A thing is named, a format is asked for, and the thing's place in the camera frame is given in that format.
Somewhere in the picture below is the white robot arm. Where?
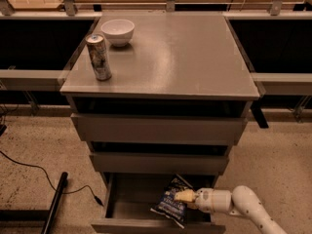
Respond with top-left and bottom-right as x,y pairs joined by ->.
175,185 -> 287,234

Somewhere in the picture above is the black floor cable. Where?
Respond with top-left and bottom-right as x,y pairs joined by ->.
0,149 -> 104,208

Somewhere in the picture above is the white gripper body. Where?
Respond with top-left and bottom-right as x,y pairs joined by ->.
195,188 -> 233,214

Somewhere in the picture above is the black metal stand leg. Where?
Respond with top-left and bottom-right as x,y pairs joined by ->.
0,172 -> 68,234

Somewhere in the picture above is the blue chip bag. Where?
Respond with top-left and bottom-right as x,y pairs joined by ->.
150,175 -> 192,228

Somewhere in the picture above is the grey drawer cabinet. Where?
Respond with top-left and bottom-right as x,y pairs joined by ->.
59,11 -> 261,180

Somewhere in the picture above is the grey open bottom drawer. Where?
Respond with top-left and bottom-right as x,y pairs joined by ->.
91,174 -> 225,234

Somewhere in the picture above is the grey middle drawer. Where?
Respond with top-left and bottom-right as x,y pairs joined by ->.
90,152 -> 228,176

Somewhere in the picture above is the tall printed drink can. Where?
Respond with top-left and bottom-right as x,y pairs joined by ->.
86,34 -> 112,81

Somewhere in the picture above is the grey top drawer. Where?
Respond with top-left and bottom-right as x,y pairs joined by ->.
71,113 -> 247,145

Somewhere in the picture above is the white ceramic bowl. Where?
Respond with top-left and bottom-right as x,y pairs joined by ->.
100,19 -> 135,47

